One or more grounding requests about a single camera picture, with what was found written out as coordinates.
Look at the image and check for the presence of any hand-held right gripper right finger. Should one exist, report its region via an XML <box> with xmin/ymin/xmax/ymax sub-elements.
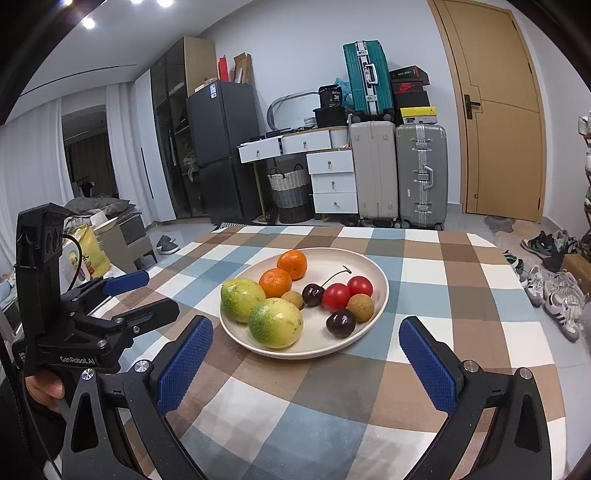
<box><xmin>399</xmin><ymin>316</ymin><xmax>553</xmax><ymax>480</ymax></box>

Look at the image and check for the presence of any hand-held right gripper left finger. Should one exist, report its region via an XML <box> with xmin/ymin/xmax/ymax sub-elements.
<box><xmin>60</xmin><ymin>315</ymin><xmax>214</xmax><ymax>480</ymax></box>

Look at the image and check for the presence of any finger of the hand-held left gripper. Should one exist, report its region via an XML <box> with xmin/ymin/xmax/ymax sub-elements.
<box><xmin>62</xmin><ymin>270</ymin><xmax>151</xmax><ymax>304</ymax></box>
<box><xmin>73</xmin><ymin>298</ymin><xmax>181</xmax><ymax>337</ymax></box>

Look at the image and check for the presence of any cream round plate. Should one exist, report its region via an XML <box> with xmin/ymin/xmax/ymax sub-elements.
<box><xmin>219</xmin><ymin>248</ymin><xmax>389</xmax><ymax>362</ymax></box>

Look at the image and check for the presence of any yellow passion fruit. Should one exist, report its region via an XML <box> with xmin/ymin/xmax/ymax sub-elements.
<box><xmin>220</xmin><ymin>279</ymin><xmax>267</xmax><ymax>323</ymax></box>

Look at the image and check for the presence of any green passion fruit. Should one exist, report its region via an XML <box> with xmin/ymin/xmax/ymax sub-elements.
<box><xmin>249</xmin><ymin>298</ymin><xmax>304</xmax><ymax>349</ymax></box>

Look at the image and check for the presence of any red cherry tomato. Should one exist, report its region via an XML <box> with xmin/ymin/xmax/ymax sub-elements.
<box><xmin>322</xmin><ymin>283</ymin><xmax>352</xmax><ymax>312</ymax></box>
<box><xmin>347</xmin><ymin>275</ymin><xmax>374</xmax><ymax>298</ymax></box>

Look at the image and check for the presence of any dark cherry with stem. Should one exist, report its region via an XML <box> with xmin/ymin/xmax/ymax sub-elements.
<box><xmin>302</xmin><ymin>266</ymin><xmax>352</xmax><ymax>308</ymax></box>

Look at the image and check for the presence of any person's left forearm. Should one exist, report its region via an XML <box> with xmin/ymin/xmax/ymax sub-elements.
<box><xmin>0</xmin><ymin>378</ymin><xmax>63</xmax><ymax>480</ymax></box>

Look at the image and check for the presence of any person's left hand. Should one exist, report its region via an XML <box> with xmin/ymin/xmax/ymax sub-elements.
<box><xmin>24</xmin><ymin>369</ymin><xmax>66</xmax><ymax>411</ymax></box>

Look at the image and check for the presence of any grey bedside cabinet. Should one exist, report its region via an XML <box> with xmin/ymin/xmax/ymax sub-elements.
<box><xmin>98</xmin><ymin>213</ymin><xmax>158</xmax><ymax>274</ymax></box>

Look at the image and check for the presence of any yellow plastic bag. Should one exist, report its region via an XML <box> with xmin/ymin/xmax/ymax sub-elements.
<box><xmin>65</xmin><ymin>224</ymin><xmax>112</xmax><ymax>280</ymax></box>

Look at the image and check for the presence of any checkered tablecloth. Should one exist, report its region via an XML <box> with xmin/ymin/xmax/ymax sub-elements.
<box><xmin>60</xmin><ymin>225</ymin><xmax>567</xmax><ymax>480</ymax></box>

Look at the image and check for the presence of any orange tangerine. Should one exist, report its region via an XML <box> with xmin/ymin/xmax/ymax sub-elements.
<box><xmin>277</xmin><ymin>250</ymin><xmax>308</xmax><ymax>281</ymax></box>
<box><xmin>259</xmin><ymin>268</ymin><xmax>293</xmax><ymax>299</ymax></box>

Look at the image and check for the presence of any white curtain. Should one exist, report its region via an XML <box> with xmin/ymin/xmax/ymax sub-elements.
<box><xmin>106</xmin><ymin>74</ymin><xmax>177</xmax><ymax>223</ymax></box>

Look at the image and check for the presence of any pile of shoes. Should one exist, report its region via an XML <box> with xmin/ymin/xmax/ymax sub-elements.
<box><xmin>502</xmin><ymin>228</ymin><xmax>585</xmax><ymax>343</ymax></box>

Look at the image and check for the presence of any dark glass cabinet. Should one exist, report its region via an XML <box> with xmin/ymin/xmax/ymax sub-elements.
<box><xmin>151</xmin><ymin>37</ymin><xmax>218</xmax><ymax>220</ymax></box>

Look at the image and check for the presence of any dark grey refrigerator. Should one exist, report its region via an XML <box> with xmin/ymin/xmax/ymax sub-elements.
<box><xmin>186</xmin><ymin>80</ymin><xmax>267</xmax><ymax>225</ymax></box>

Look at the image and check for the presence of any brown cardboard box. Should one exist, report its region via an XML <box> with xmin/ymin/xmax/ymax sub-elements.
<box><xmin>560</xmin><ymin>254</ymin><xmax>591</xmax><ymax>289</ymax></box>

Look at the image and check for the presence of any woven laundry basket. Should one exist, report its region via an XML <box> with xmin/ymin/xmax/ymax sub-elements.
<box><xmin>267</xmin><ymin>167</ymin><xmax>315</xmax><ymax>224</ymax></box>

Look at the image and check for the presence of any grey aluminium suitcase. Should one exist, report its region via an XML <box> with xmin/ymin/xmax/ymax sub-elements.
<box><xmin>396</xmin><ymin>123</ymin><xmax>449</xmax><ymax>231</ymax></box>

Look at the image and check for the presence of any beige suitcase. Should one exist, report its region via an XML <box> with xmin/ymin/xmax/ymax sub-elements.
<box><xmin>349</xmin><ymin>121</ymin><xmax>400</xmax><ymax>227</ymax></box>

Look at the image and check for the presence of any white desk with drawers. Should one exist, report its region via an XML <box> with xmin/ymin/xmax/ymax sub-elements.
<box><xmin>238</xmin><ymin>128</ymin><xmax>359</xmax><ymax>219</ymax></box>

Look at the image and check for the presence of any open cardboard box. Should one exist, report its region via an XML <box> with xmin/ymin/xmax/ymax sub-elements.
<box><xmin>233</xmin><ymin>52</ymin><xmax>254</xmax><ymax>85</ymax></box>

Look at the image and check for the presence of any yellow and black shoe box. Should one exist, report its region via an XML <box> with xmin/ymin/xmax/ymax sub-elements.
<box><xmin>399</xmin><ymin>106</ymin><xmax>439</xmax><ymax>126</ymax></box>

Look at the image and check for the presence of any black storage bin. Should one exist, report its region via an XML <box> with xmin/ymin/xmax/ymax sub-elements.
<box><xmin>312</xmin><ymin>107</ymin><xmax>348</xmax><ymax>129</ymax></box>

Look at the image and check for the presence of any wooden door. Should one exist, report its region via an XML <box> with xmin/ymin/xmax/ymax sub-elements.
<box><xmin>429</xmin><ymin>0</ymin><xmax>548</xmax><ymax>223</ymax></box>

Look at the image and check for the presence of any red and black shoe box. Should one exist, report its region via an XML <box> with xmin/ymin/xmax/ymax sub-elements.
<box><xmin>390</xmin><ymin>80</ymin><xmax>430</xmax><ymax>96</ymax></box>

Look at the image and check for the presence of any blue plastic bag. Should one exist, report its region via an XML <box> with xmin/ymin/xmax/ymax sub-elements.
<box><xmin>333</xmin><ymin>78</ymin><xmax>355</xmax><ymax>110</ymax></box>

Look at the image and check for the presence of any teal suitcase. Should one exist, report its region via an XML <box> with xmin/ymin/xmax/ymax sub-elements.
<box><xmin>343</xmin><ymin>41</ymin><xmax>396</xmax><ymax>122</ymax></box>

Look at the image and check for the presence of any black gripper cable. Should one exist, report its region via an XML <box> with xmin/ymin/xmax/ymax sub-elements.
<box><xmin>62</xmin><ymin>233</ymin><xmax>84</xmax><ymax>297</ymax></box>

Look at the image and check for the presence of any oval hoop frame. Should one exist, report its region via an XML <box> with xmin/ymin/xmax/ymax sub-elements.
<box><xmin>268</xmin><ymin>89</ymin><xmax>322</xmax><ymax>133</ymax></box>

